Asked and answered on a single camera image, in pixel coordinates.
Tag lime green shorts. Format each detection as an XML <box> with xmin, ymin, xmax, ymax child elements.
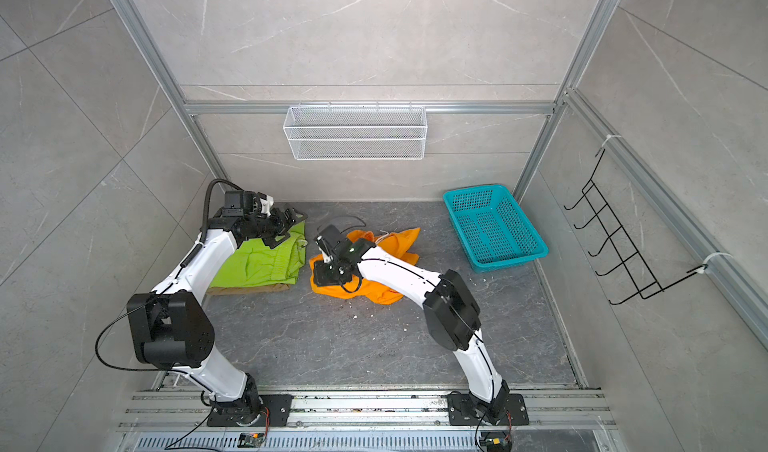
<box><xmin>211</xmin><ymin>222</ymin><xmax>308</xmax><ymax>288</ymax></box>

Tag orange shorts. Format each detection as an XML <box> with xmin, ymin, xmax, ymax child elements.
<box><xmin>310</xmin><ymin>228</ymin><xmax>432</xmax><ymax>305</ymax></box>

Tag khaki tan shorts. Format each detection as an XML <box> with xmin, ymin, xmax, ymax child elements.
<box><xmin>206</xmin><ymin>283</ymin><xmax>291</xmax><ymax>296</ymax></box>

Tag teal plastic basket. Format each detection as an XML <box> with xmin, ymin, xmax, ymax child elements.
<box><xmin>443</xmin><ymin>184</ymin><xmax>549</xmax><ymax>273</ymax></box>

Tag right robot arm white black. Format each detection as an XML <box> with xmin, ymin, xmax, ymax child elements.
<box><xmin>312</xmin><ymin>240</ymin><xmax>510</xmax><ymax>425</ymax></box>

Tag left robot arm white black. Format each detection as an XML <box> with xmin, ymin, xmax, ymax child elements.
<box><xmin>126</xmin><ymin>208</ymin><xmax>302</xmax><ymax>426</ymax></box>

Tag small green circuit board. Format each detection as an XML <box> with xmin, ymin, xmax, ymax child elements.
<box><xmin>237</xmin><ymin>432</ymin><xmax>267</xmax><ymax>449</ymax></box>

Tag yellow black connector right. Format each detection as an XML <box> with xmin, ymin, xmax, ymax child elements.
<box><xmin>478</xmin><ymin>432</ymin><xmax>513</xmax><ymax>452</ymax></box>

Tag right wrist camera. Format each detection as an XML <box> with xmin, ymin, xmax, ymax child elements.
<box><xmin>315</xmin><ymin>225</ymin><xmax>349</xmax><ymax>260</ymax></box>

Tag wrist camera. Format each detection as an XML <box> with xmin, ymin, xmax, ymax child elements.
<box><xmin>315</xmin><ymin>225</ymin><xmax>349</xmax><ymax>260</ymax></box>
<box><xmin>222</xmin><ymin>190</ymin><xmax>274</xmax><ymax>217</ymax></box>

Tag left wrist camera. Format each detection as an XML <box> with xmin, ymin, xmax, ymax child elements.
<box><xmin>222</xmin><ymin>190</ymin><xmax>274</xmax><ymax>217</ymax></box>

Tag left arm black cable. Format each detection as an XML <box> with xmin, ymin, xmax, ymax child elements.
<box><xmin>200</xmin><ymin>178</ymin><xmax>244</xmax><ymax>243</ymax></box>

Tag white wire mesh basket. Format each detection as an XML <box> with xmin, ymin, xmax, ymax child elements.
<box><xmin>283</xmin><ymin>104</ymin><xmax>428</xmax><ymax>161</ymax></box>

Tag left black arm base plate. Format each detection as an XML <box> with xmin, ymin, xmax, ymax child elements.
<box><xmin>206</xmin><ymin>394</ymin><xmax>293</xmax><ymax>427</ymax></box>

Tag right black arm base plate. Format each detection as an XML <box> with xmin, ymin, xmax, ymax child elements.
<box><xmin>445</xmin><ymin>391</ymin><xmax>530</xmax><ymax>427</ymax></box>

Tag aluminium frame rail front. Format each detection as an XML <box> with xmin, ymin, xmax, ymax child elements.
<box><xmin>114</xmin><ymin>388</ymin><xmax>617</xmax><ymax>432</ymax></box>

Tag black wire hook rack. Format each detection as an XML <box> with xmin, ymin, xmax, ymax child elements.
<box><xmin>562</xmin><ymin>148</ymin><xmax>710</xmax><ymax>307</ymax></box>

